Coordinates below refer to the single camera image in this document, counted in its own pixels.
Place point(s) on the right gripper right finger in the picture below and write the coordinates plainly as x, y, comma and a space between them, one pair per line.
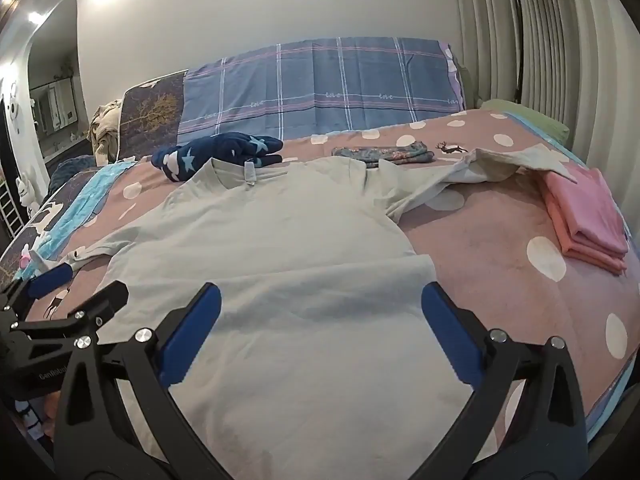
547, 437

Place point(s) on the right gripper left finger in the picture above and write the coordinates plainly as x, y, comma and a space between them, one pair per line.
94, 436

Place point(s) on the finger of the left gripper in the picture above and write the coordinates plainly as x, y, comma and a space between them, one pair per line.
21, 294
92, 309

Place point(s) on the light grey t-shirt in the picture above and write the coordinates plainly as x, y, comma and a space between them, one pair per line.
321, 364

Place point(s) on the beige crumpled clothes pile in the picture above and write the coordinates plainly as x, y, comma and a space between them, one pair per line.
103, 132

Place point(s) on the pink folded clothes stack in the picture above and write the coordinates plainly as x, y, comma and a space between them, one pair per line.
584, 218

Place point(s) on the turquoise patterned blanket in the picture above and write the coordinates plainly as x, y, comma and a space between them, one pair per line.
80, 189

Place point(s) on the white toy on shelf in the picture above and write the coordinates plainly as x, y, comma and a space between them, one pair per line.
27, 195

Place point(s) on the pink polka dot bedspread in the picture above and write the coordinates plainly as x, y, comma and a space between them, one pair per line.
493, 245

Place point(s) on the navy star fleece garment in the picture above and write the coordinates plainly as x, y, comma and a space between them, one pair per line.
179, 163

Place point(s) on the dark tree print pillow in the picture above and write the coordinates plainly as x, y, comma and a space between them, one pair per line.
150, 115

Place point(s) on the cream folded garment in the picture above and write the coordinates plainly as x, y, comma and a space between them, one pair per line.
482, 165

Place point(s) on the green pillow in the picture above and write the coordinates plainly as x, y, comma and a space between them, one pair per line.
556, 130

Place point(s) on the floral patterned folded cloth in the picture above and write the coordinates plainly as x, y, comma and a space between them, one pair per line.
414, 153

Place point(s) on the blue plaid pillow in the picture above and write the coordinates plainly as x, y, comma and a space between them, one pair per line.
323, 85

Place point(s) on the grey pleated curtain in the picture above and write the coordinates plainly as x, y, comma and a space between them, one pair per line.
581, 67

